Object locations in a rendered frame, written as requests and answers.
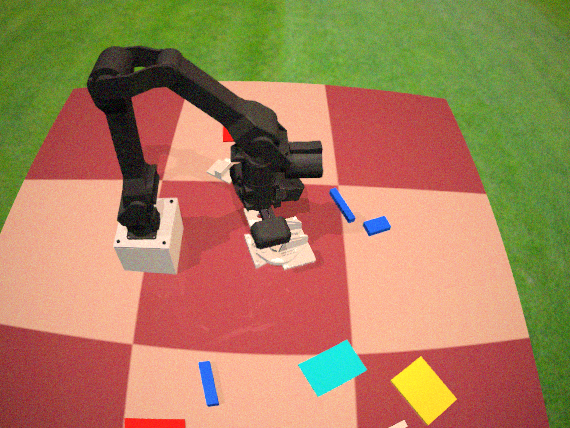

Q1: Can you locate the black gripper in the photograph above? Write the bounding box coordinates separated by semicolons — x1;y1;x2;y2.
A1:
229;163;291;250

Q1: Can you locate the cyan rectangular plate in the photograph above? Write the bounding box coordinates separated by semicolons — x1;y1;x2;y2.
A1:
298;340;367;397

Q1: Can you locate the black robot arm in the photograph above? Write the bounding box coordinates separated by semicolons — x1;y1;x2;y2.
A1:
87;45;324;240

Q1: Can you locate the yellow rectangular plate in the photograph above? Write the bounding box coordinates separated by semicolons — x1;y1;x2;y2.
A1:
391;356;457;426

